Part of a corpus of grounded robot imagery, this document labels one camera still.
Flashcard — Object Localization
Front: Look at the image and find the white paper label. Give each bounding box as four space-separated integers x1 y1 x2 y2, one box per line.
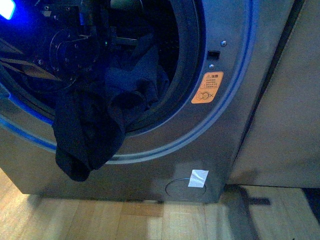
188 169 209 188

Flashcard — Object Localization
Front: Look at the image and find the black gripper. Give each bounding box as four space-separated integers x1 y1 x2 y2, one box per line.
74 0 112 63

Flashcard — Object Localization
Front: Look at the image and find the grey side cabinet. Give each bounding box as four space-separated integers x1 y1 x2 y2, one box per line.
229 0 320 188

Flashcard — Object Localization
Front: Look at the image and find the dark navy knit garment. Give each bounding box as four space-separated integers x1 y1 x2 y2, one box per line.
52 33 170 182

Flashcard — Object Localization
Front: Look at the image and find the grey front-load washing machine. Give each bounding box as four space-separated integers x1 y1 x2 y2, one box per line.
0 0 295 203

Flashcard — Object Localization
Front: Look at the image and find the orange warning sticker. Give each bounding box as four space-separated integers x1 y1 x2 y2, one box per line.
191 71 224 104

